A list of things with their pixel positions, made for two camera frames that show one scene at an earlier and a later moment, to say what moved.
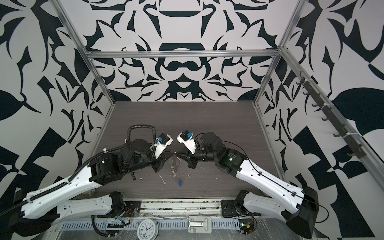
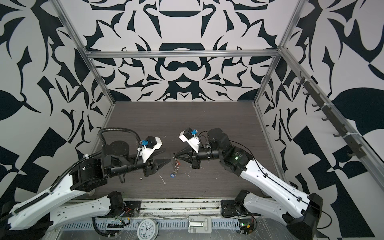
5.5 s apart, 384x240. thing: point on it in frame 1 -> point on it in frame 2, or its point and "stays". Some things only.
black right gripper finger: [184, 155] stays
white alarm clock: [147, 229] stays
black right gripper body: [202, 155] stays
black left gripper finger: [168, 154] -> [157, 155]
